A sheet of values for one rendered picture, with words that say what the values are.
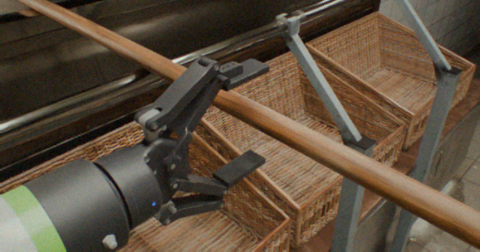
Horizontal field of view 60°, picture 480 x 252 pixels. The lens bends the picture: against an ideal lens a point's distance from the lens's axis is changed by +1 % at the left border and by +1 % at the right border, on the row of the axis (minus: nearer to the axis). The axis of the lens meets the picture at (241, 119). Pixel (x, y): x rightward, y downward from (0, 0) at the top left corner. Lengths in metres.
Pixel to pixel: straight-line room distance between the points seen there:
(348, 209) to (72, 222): 0.75
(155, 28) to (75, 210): 0.85
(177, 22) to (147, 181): 0.85
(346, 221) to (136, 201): 0.72
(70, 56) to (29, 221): 0.73
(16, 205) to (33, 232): 0.03
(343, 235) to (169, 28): 0.71
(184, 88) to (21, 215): 0.17
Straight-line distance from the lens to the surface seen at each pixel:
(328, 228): 1.22
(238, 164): 0.54
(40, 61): 1.04
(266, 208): 1.05
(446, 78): 1.30
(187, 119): 0.42
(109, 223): 0.37
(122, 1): 1.07
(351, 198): 0.98
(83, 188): 0.37
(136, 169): 0.39
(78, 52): 1.06
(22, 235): 0.36
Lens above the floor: 1.46
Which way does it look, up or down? 33 degrees down
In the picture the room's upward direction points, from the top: straight up
